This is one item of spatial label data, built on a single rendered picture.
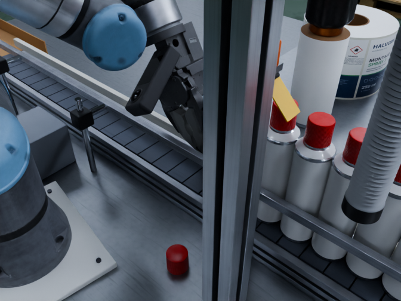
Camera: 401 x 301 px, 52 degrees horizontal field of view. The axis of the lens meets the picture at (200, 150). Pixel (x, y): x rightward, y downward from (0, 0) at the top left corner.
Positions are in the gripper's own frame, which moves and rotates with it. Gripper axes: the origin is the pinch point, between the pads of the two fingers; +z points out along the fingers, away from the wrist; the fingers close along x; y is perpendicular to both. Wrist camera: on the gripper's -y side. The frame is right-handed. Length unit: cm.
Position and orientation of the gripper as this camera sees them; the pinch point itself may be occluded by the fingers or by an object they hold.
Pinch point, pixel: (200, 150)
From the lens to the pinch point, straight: 68.2
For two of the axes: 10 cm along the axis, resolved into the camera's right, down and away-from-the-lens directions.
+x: -6.5, 0.3, 7.6
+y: 6.6, -4.7, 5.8
